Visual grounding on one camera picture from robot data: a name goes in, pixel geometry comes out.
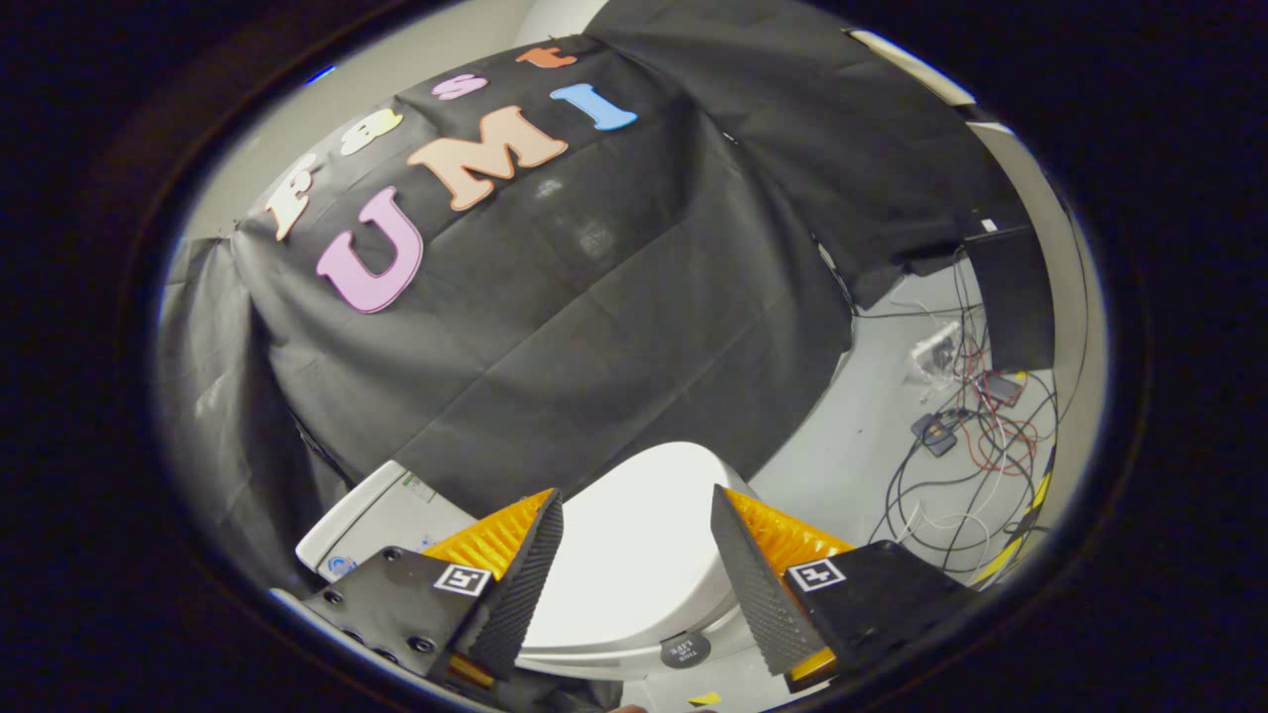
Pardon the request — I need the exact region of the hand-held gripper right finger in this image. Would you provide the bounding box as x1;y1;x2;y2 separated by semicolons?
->
709;485;977;694

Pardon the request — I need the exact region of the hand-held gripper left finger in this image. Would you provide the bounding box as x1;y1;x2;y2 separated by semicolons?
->
302;488;566;694

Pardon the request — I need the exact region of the white toilet lid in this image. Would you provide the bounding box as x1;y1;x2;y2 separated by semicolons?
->
517;442;756;670

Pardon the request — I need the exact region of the white ceramic toilet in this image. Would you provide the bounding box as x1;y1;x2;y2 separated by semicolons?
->
295;441;766;684

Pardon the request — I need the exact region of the black power adapter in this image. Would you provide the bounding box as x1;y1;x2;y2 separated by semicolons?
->
910;412;958;458

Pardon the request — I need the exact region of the yellow black floor tape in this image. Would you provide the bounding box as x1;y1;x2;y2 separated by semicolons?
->
974;473;1057;587

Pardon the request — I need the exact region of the black backdrop cloth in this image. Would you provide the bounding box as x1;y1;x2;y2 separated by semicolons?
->
157;0;1033;587

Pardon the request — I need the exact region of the small dark electronic module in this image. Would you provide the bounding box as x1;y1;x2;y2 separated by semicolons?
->
975;370;1027;408

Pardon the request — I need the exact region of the black box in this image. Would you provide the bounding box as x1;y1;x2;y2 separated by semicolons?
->
964;225;1057;374

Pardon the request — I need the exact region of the tangle of floor cables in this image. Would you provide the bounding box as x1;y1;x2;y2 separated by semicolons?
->
870;253;1063;587

